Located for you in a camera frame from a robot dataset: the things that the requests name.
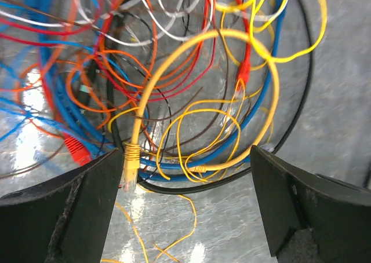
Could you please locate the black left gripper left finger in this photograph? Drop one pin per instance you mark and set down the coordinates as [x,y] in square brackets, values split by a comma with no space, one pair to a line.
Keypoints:
[64,219]

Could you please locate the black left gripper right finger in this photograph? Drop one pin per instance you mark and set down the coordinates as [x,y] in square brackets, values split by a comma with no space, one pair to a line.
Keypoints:
[310,217]

